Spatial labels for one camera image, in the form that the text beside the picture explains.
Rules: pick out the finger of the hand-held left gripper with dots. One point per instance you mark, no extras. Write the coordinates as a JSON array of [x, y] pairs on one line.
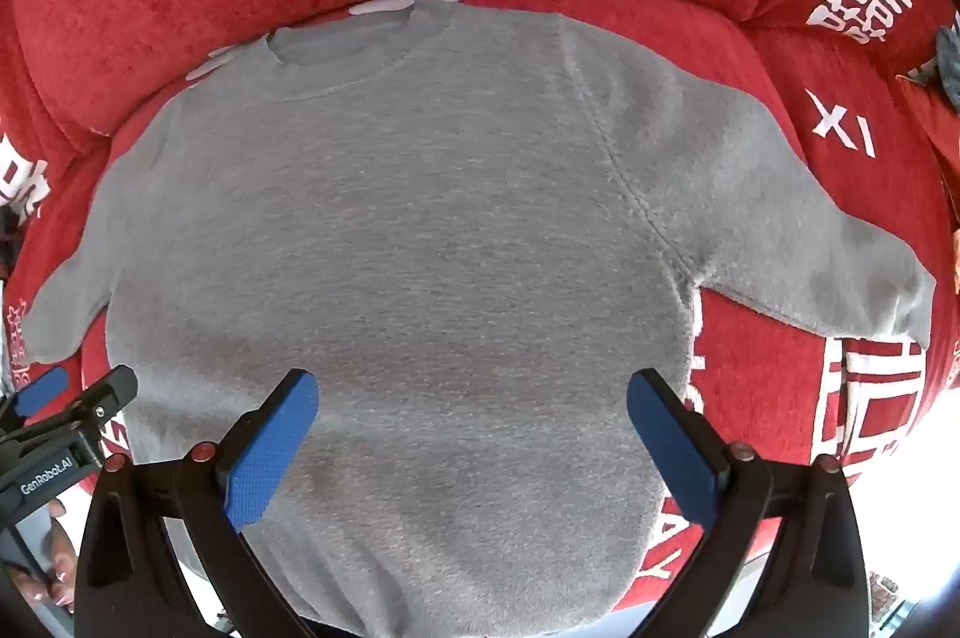
[[105, 394], [39, 387]]

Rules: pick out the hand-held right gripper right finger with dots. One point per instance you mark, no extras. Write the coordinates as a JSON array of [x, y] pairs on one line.
[[671, 450]]

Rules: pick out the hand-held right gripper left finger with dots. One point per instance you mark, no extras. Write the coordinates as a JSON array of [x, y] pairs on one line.
[[274, 450]]

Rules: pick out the grey sweater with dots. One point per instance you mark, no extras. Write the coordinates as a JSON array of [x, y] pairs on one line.
[[450, 233]]

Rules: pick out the person's left hand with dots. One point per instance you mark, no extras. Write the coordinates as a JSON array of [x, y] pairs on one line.
[[58, 567]]

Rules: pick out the grey cloth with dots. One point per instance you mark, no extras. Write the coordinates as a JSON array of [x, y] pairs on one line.
[[949, 60]]

